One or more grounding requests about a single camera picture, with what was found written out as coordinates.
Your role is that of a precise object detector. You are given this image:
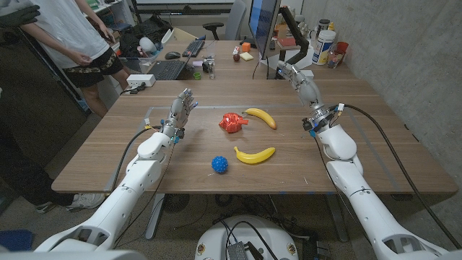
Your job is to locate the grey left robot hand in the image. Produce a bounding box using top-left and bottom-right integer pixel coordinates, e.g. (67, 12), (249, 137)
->
(166, 88), (199, 130)

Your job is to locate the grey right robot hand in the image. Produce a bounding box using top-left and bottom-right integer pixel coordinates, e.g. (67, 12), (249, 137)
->
(276, 60), (325, 111)

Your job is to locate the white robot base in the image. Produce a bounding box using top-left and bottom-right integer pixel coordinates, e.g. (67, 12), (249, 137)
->
(194, 215), (300, 260)

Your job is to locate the brown-tipped yellow toy banana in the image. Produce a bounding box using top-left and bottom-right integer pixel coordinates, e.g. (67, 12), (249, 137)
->
(242, 108), (278, 131)

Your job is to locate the red crumpled toy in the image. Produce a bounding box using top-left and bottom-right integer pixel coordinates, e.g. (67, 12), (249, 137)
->
(218, 112), (250, 134)

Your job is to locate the blue spiky stress ball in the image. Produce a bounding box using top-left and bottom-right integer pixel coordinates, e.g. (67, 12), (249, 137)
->
(211, 155), (229, 174)

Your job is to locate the strongly curved yellow toy banana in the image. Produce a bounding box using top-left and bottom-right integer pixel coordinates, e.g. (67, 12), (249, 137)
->
(233, 146), (276, 165)

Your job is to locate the black laptop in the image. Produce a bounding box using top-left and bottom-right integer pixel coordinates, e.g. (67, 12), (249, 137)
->
(147, 53), (192, 81)

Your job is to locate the clear cup with items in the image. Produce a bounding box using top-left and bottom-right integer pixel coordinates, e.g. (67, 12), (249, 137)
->
(327, 48), (344, 69)

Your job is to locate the white canister with blue label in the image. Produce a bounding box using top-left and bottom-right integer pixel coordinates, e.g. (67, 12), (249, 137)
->
(312, 30), (336, 66)

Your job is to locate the white power strip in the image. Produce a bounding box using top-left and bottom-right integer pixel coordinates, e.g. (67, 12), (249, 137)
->
(126, 74), (157, 89)

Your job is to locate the black keyboard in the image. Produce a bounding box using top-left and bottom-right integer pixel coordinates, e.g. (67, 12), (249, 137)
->
(181, 38), (206, 58)

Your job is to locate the bottle with black lid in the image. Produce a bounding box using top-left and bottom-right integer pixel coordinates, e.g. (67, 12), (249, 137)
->
(316, 18), (331, 37)

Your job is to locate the computer monitor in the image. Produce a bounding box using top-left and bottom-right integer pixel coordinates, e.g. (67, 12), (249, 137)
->
(248, 0), (282, 61)

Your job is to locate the black backpack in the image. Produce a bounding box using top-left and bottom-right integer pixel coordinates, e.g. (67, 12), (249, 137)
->
(118, 14), (173, 59)

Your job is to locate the grey office chair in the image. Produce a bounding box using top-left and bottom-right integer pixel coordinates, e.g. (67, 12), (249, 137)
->
(202, 0), (248, 41)

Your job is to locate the grey table leg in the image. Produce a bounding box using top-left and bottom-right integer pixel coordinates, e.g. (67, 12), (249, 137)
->
(144, 194), (166, 241)
(324, 194), (349, 243)

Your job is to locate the white sneaker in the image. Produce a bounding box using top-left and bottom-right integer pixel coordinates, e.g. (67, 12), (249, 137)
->
(66, 193), (105, 212)

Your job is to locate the person in white shirt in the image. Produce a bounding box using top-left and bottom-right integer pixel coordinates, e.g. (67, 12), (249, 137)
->
(19, 0), (131, 116)

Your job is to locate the dark cabinet panel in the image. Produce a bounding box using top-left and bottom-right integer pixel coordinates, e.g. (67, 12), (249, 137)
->
(0, 27), (90, 167)

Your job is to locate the white robot torso edge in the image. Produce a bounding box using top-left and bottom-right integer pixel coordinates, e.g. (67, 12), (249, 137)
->
(0, 250), (147, 260)

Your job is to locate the black glove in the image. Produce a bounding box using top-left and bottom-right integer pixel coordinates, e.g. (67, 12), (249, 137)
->
(0, 4), (41, 29)

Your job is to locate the blue floor mat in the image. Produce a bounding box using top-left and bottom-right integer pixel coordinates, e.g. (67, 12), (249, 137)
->
(0, 229), (34, 252)

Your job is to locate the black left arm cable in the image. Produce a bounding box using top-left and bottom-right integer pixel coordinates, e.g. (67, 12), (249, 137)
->
(110, 124), (162, 191)

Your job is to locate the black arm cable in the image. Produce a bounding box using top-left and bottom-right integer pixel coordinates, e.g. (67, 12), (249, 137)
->
(110, 124), (162, 191)
(339, 103), (462, 250)

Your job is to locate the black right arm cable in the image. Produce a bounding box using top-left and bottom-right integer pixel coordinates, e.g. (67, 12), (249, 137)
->
(339, 103), (462, 250)

